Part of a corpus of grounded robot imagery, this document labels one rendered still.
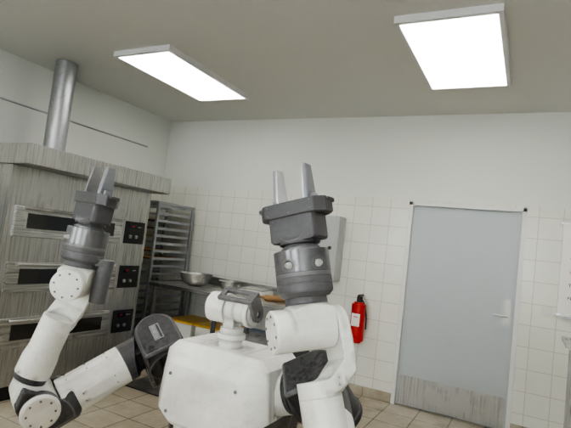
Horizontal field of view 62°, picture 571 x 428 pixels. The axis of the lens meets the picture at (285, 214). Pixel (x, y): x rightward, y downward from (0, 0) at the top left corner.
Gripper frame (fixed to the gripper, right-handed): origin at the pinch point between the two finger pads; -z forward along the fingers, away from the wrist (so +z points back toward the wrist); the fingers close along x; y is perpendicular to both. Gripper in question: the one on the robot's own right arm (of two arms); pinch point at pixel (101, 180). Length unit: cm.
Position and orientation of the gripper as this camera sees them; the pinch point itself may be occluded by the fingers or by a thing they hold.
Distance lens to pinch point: 112.6
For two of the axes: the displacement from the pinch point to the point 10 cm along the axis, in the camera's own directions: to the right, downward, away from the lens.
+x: 7.8, 1.0, -6.1
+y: -5.9, -2.1, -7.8
